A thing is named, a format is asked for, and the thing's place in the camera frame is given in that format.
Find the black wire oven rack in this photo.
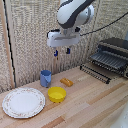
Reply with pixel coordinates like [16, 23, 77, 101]
[79, 63, 112, 85]

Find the white floral rim plate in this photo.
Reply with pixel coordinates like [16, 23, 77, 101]
[1, 87, 46, 120]

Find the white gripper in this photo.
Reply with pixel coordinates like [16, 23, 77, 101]
[46, 28, 82, 58]

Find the blue mug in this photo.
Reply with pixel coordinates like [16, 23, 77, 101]
[39, 69, 53, 89]

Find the orange bread piece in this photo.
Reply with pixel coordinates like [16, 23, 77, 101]
[59, 77, 74, 88]

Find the black toaster oven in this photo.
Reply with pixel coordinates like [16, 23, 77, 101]
[88, 37, 128, 80]

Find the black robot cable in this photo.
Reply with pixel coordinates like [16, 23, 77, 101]
[79, 11, 128, 37]

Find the yellow plastic bowl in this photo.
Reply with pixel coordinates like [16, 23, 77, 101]
[47, 86, 67, 104]

